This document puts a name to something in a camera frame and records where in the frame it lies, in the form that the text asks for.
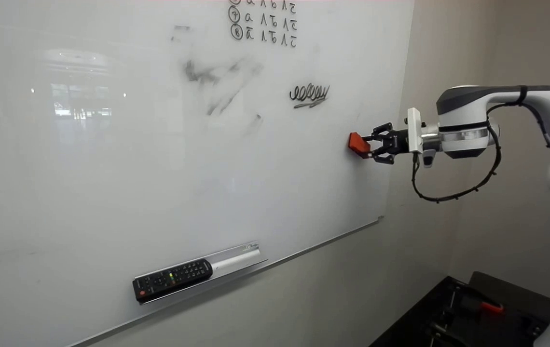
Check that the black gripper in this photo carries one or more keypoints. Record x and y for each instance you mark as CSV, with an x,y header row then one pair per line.
x,y
394,143

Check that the orange foam eraser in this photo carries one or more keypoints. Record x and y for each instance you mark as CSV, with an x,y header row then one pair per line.
x,y
358,143

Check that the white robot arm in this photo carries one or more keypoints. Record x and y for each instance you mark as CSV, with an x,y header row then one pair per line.
x,y
468,127

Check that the silver marker tray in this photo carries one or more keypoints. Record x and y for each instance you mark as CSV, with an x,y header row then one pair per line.
x,y
238,258

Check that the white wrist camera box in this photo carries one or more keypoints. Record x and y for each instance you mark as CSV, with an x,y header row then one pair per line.
x,y
414,131

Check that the white wall whiteboard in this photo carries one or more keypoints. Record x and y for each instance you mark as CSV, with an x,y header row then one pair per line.
x,y
126,160

